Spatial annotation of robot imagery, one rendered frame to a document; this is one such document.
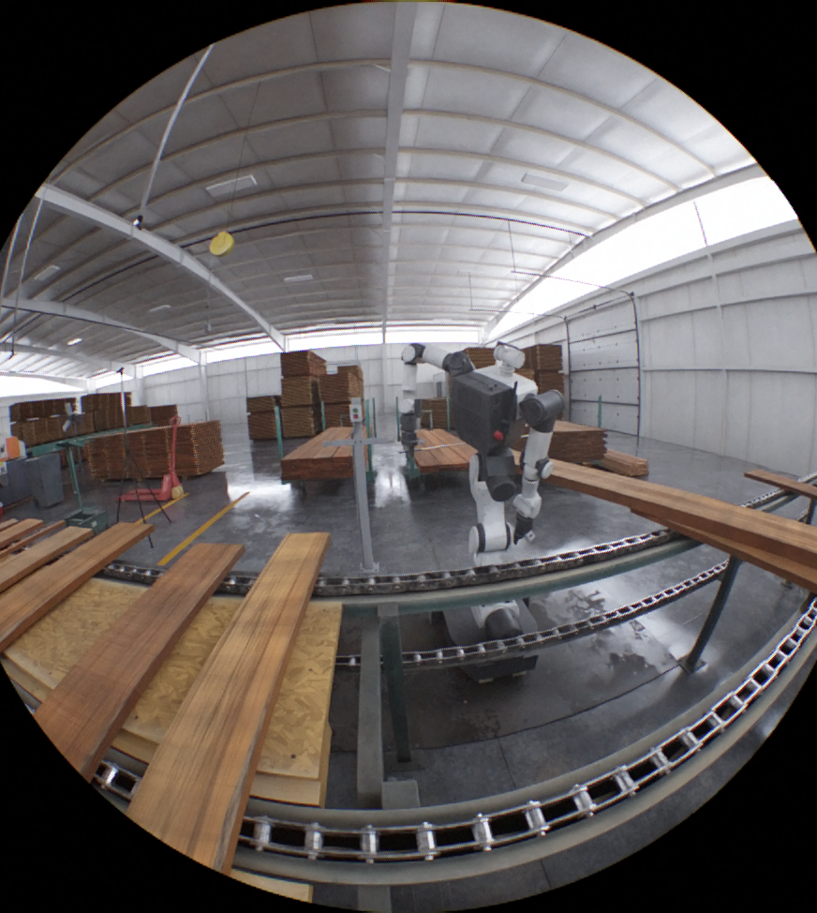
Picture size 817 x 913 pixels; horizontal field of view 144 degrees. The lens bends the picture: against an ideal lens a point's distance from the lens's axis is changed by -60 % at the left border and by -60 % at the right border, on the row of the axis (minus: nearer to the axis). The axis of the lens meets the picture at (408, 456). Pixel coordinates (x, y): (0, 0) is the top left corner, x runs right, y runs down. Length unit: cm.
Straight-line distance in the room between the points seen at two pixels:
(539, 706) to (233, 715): 131
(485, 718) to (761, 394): 842
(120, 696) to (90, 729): 9
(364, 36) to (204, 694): 669
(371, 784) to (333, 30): 676
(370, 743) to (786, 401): 859
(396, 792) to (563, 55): 730
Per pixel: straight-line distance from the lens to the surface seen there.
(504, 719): 155
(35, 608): 114
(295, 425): 1160
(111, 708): 69
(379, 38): 647
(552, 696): 166
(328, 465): 367
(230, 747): 54
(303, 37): 644
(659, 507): 131
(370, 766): 59
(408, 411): 158
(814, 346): 851
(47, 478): 758
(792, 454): 855
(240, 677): 62
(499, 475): 136
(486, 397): 114
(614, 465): 555
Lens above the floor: 131
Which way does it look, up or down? 11 degrees down
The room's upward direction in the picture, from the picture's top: 2 degrees counter-clockwise
